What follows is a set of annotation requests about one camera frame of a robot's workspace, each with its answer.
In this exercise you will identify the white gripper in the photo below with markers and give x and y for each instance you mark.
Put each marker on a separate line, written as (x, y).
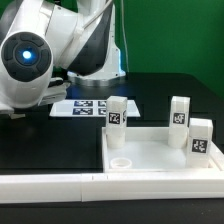
(56, 92)

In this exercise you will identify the white square tabletop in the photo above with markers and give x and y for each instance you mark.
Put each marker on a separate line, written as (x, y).
(146, 149)

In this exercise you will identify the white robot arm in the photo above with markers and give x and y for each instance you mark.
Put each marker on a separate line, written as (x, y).
(45, 47)

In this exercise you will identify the white marker sheet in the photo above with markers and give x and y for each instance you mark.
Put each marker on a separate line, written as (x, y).
(79, 108)

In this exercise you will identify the white L-shaped obstacle wall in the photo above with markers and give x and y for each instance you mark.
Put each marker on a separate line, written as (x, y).
(108, 187)

